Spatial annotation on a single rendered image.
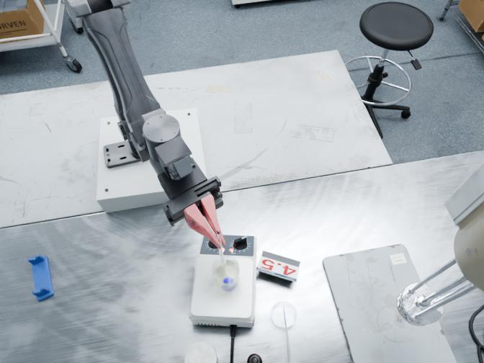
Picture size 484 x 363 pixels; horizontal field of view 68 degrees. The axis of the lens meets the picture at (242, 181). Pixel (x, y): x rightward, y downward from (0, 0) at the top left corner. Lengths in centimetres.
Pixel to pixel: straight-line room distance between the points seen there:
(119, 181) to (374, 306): 65
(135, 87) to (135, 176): 32
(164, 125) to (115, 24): 19
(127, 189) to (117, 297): 25
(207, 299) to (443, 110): 216
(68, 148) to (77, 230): 27
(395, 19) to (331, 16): 119
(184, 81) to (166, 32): 182
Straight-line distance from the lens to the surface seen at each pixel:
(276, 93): 115
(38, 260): 96
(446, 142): 246
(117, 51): 66
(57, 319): 92
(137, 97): 66
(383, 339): 85
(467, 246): 48
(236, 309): 73
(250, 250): 80
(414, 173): 105
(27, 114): 128
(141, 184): 91
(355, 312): 84
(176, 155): 53
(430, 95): 269
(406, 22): 202
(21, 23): 282
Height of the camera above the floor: 170
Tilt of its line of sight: 58 degrees down
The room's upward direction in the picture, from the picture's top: 2 degrees counter-clockwise
